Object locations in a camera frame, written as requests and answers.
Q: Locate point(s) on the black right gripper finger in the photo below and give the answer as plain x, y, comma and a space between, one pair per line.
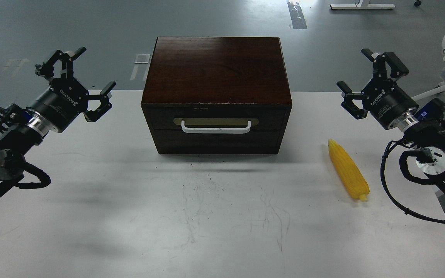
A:
348, 103
386, 65

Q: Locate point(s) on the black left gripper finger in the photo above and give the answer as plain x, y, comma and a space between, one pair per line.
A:
46, 69
104, 106

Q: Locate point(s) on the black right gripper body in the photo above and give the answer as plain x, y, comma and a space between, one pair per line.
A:
386, 101

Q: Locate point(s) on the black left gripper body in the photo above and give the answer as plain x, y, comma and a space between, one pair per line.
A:
61, 102

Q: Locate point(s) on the wooden drawer with front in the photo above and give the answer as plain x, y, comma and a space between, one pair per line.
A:
170, 118

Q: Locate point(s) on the yellow corn cob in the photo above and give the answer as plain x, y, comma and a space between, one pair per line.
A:
348, 172

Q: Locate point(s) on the white drawer handle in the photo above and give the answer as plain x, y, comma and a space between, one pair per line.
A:
216, 130

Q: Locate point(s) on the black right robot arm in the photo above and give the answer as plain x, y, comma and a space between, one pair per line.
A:
423, 128

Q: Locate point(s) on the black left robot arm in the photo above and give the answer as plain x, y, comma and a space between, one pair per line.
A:
20, 130

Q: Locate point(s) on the dark wooden drawer cabinet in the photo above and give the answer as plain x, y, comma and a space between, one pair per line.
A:
222, 72

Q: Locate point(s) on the white table base far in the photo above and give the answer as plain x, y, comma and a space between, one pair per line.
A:
362, 5

